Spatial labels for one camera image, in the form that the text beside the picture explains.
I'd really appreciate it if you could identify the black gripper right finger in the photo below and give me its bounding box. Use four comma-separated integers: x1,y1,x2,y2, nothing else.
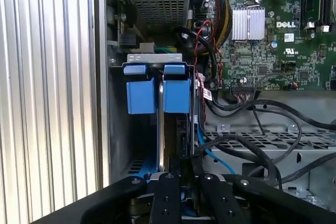
191,157,336,224

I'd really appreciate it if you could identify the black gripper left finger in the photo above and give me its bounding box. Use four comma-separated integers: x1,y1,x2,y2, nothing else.
80,157,182,224

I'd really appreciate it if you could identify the thin black wire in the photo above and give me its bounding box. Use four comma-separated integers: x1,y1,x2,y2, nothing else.
251,73,302,191

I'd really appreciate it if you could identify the green motherboard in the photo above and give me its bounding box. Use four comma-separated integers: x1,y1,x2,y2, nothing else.
191,0,336,92

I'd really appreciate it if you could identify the blue disk wire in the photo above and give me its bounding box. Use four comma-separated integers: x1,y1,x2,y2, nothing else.
196,126,237,175

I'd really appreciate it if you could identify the black disk wire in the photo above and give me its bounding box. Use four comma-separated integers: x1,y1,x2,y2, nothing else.
181,133,280,183

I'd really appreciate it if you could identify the braided cable bundle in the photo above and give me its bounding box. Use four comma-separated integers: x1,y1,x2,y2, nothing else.
211,0,234,51

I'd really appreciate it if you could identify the perforated metal drive cage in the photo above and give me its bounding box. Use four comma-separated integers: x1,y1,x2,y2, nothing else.
204,123,336,209

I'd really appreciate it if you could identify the silver chipset heatsink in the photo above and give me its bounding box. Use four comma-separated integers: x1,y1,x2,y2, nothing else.
232,6,266,41

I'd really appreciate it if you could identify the silver power supply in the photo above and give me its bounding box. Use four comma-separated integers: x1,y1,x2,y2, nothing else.
107,0,192,29

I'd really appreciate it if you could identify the disk bay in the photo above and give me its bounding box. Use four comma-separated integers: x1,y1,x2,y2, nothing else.
109,53,198,180

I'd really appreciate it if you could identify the red black twisted wire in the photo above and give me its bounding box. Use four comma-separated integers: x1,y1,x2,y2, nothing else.
194,20,224,130

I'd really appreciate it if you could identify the dark grey PC case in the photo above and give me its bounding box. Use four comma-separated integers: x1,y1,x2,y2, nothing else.
93,0,336,209

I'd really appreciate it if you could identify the thick black cable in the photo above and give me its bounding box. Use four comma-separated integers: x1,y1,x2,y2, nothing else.
178,28,336,131

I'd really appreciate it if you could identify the hard disk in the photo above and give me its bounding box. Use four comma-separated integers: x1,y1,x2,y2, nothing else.
123,62,196,183

